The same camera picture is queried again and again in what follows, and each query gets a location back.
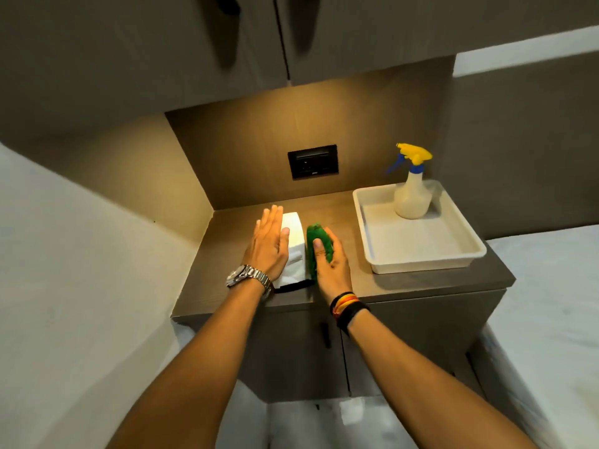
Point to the person's right hand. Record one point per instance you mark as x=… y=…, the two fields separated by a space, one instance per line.
x=334 y=278

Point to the person's left hand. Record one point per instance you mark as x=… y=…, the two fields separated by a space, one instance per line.
x=266 y=250

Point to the person's left thumb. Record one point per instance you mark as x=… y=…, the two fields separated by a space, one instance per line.
x=285 y=239

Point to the person's right thumb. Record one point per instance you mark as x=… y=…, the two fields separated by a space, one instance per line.
x=319 y=254

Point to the white tissue box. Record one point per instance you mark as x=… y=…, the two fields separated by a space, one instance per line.
x=297 y=250

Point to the person's left forearm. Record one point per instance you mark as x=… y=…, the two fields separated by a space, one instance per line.
x=196 y=364

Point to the person's right forearm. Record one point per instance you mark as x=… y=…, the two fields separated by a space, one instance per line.
x=421 y=388

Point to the silver metal wristwatch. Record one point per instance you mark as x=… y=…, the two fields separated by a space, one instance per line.
x=248 y=277

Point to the black wristband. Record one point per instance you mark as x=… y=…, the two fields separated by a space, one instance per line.
x=352 y=315

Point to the white plastic tray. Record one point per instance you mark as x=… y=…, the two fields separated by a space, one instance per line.
x=421 y=240

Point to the spray bottle with yellow trigger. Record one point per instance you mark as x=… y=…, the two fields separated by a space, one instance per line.
x=412 y=198

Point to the brown wooden bedside cabinet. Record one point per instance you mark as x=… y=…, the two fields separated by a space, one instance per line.
x=421 y=317

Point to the white paper label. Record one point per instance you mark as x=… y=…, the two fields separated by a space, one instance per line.
x=352 y=411

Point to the grey padded headboard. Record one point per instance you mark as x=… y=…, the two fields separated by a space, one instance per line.
x=529 y=144

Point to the white mattress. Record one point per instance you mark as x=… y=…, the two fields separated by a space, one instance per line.
x=552 y=322

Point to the black wall socket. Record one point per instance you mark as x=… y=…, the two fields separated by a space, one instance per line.
x=312 y=162

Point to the grey wall cabinet door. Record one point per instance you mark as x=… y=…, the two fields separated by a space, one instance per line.
x=421 y=27
x=117 y=60

